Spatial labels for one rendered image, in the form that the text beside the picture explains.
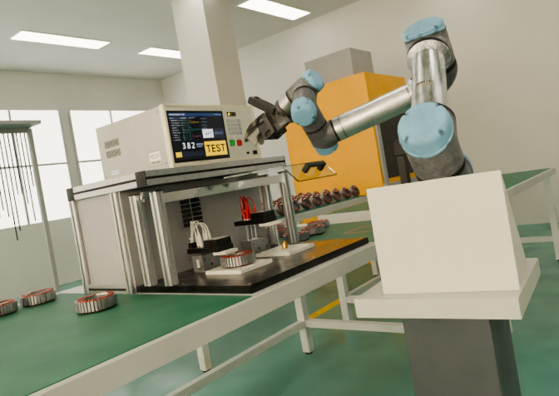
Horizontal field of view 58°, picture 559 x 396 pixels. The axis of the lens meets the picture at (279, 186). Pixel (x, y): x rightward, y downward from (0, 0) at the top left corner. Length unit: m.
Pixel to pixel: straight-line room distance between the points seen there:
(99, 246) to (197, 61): 4.39
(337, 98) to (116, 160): 3.77
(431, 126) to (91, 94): 8.31
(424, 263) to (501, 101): 5.65
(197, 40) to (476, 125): 3.53
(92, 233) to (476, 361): 1.24
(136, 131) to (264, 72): 6.65
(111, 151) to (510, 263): 1.35
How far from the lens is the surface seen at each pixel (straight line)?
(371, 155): 5.17
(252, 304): 1.25
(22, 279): 8.21
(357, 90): 5.24
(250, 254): 1.55
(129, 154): 1.79
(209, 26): 5.94
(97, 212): 1.75
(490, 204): 1.01
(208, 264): 1.66
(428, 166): 1.15
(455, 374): 1.15
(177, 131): 1.65
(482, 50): 6.74
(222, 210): 1.90
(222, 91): 5.78
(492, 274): 1.04
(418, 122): 1.14
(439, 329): 1.12
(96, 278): 1.83
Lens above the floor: 1.02
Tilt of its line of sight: 1 degrees down
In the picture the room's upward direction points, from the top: 10 degrees counter-clockwise
